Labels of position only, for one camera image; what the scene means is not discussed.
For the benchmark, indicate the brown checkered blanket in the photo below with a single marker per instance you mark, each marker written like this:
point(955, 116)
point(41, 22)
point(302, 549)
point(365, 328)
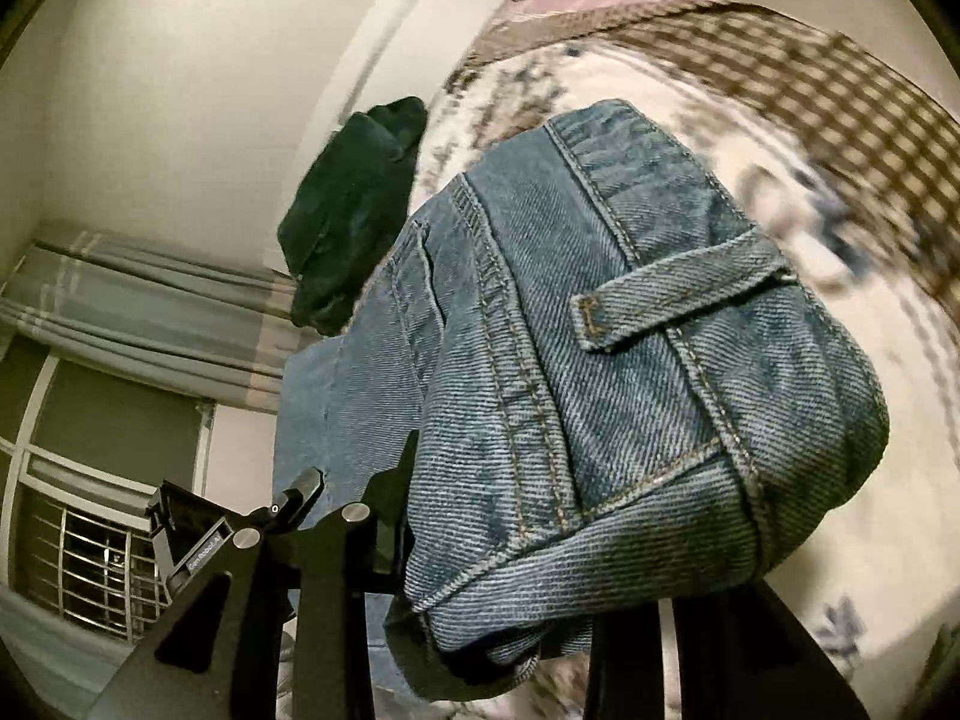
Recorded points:
point(787, 90)

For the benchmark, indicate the blue denim jeans pants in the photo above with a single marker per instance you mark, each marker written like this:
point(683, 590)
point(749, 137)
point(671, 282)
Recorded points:
point(600, 360)

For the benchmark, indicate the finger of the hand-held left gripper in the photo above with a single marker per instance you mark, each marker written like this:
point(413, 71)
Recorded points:
point(296, 499)

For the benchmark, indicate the dark green blanket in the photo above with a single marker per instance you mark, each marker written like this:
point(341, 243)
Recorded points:
point(352, 202)

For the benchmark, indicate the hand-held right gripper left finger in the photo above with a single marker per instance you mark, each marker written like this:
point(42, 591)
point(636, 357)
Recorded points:
point(375, 540)

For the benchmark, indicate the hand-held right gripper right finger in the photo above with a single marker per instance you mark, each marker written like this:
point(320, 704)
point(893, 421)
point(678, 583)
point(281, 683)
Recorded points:
point(705, 660)

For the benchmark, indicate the floral bedsheet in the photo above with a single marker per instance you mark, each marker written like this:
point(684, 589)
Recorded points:
point(885, 315)

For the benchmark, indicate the grey-green striped curtain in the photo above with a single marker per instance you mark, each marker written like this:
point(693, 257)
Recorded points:
point(45, 660)
point(150, 315)

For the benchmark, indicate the window with metal grille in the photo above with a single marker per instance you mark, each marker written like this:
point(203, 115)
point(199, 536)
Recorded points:
point(112, 420)

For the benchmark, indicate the pink sheet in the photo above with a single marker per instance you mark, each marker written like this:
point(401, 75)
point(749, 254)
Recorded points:
point(570, 4)

